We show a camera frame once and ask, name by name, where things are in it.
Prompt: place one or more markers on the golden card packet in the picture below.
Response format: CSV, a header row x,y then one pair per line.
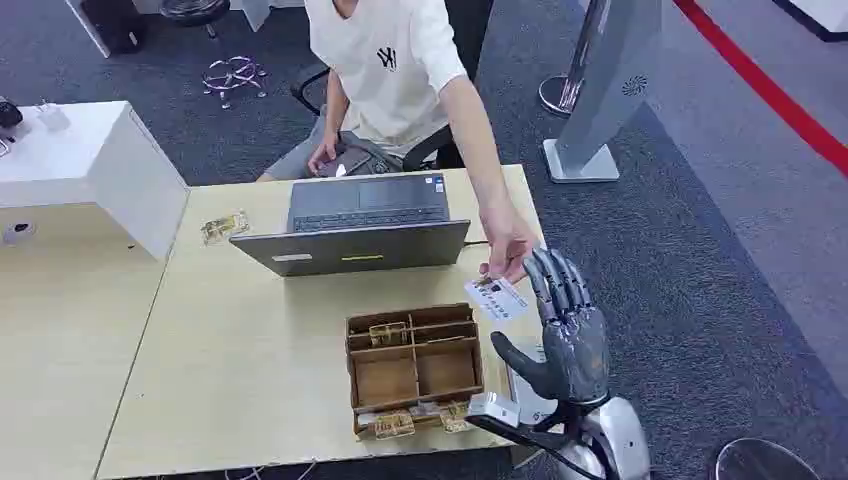
x,y
225,227

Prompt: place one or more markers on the person's right hand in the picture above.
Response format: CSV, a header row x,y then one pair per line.
x,y
323,151

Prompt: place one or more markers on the white printed card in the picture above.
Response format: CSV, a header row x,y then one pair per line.
x,y
498,299

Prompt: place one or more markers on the golden card stack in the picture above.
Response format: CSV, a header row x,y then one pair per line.
x,y
394,424
456,417
388,334

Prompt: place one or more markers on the white power adapter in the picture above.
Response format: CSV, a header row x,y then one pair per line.
x,y
53,117

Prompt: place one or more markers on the grey laptop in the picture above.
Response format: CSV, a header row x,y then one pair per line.
x,y
358,248

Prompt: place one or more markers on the white round device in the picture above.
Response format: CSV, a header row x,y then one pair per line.
x,y
17,232

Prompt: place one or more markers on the black office chair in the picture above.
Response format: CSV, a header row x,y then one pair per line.
x,y
424,149

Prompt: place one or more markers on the wooden card box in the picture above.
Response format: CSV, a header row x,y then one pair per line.
x,y
414,378

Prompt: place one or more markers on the black box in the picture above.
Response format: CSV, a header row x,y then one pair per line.
x,y
114,23

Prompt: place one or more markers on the chrome stanchion post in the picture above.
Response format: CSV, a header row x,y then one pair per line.
x,y
570,79

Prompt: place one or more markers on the chrome star chair base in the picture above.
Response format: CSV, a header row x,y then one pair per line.
x,y
233,76

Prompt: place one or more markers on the white furniture corner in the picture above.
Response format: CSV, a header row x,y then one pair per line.
x,y
818,13

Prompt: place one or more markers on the person's left hand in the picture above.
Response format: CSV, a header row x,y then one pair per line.
x,y
507,238

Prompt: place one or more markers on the grey kiosk stand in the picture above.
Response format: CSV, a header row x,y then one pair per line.
x,y
609,86

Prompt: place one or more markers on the person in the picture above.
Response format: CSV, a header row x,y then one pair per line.
x,y
391,93

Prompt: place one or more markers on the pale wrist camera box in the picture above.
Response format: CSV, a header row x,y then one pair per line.
x,y
495,409

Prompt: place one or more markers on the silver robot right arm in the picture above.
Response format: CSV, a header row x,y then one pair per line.
x,y
619,437

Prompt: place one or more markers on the black round stool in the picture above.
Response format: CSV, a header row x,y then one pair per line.
x,y
193,10

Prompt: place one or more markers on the white desk cabinet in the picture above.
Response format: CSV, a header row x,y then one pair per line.
x,y
86,159

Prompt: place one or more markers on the round chrome stanchion base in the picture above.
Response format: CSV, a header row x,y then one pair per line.
x,y
762,462

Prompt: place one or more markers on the black device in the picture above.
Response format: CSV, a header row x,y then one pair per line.
x,y
9,114

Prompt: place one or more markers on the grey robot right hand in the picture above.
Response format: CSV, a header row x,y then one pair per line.
x,y
573,351

